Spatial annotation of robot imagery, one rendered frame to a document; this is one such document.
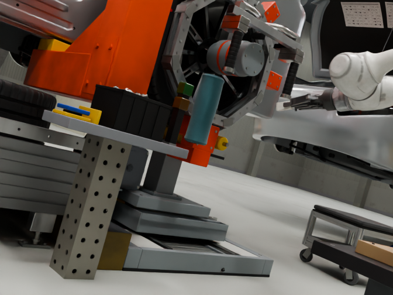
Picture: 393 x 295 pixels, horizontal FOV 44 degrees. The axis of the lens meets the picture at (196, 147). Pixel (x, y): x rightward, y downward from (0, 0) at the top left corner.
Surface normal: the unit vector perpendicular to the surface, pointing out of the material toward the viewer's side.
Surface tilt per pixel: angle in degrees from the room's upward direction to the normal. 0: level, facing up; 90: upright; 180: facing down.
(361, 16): 141
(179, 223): 90
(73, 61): 90
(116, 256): 90
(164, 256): 90
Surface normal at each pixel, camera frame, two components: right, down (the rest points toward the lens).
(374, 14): -0.65, 0.65
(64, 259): -0.71, -0.21
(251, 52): 0.65, 0.18
